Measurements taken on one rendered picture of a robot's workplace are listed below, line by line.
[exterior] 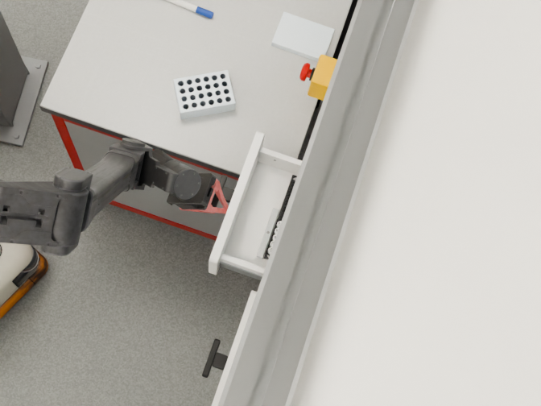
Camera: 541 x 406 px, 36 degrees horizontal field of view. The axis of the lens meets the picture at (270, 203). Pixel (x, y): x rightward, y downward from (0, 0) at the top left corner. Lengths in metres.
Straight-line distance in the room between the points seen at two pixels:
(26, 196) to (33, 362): 1.47
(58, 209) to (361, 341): 0.67
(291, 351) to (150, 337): 2.02
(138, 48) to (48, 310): 0.94
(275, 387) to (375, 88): 0.20
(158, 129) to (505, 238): 1.37
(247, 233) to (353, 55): 1.17
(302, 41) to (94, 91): 0.49
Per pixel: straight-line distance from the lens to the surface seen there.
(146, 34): 1.97
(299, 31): 1.97
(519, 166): 0.59
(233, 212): 1.62
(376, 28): 0.58
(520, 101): 0.61
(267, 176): 1.75
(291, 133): 1.87
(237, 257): 1.70
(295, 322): 0.50
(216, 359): 1.58
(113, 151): 1.46
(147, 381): 2.50
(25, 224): 1.12
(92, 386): 2.51
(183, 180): 1.48
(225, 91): 1.87
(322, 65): 1.78
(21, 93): 2.78
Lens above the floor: 2.48
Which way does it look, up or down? 72 degrees down
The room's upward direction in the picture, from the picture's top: 14 degrees clockwise
